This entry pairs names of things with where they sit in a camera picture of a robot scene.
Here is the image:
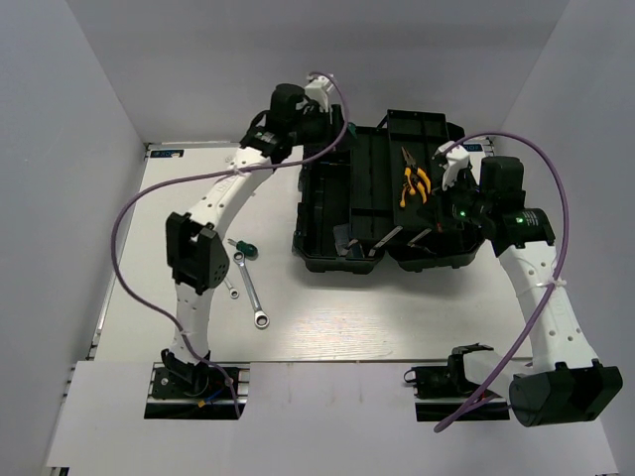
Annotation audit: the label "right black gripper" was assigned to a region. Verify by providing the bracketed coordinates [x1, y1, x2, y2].
[418, 170, 492, 232]

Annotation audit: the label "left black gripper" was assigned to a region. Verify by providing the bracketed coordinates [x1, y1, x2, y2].
[288, 102, 359, 153]

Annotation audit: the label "yellow needle-nose pliers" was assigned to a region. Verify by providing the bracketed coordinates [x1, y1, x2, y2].
[401, 147, 432, 182]
[399, 176, 432, 209]

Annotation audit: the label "black plastic toolbox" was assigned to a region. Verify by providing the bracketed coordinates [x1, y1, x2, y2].
[292, 109, 484, 275]

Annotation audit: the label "green orange stubby screwdriver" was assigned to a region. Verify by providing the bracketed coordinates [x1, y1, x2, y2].
[346, 122, 357, 141]

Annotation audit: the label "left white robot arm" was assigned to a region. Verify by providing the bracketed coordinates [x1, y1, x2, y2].
[161, 74, 345, 396]

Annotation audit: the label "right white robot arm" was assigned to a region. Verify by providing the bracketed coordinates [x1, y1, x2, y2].
[434, 155, 623, 432]

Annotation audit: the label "short silver combination wrench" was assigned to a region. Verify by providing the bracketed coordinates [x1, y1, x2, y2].
[223, 279, 240, 299]

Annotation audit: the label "long silver combination wrench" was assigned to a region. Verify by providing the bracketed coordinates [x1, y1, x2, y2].
[233, 252, 270, 330]

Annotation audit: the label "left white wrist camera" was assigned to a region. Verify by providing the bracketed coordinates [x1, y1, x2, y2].
[304, 71, 334, 112]

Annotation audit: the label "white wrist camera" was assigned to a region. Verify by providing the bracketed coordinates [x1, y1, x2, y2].
[433, 142, 470, 190]
[304, 71, 334, 112]

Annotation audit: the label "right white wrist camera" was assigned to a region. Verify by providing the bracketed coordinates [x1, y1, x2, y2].
[433, 142, 470, 190]

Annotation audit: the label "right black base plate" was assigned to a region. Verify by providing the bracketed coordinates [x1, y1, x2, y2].
[403, 365, 510, 423]

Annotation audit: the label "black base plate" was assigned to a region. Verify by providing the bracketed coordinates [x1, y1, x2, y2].
[144, 364, 238, 420]
[403, 365, 510, 423]

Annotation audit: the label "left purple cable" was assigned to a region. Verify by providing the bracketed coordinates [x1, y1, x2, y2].
[109, 72, 351, 420]

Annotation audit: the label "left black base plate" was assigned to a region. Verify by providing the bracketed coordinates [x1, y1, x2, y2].
[144, 364, 238, 420]

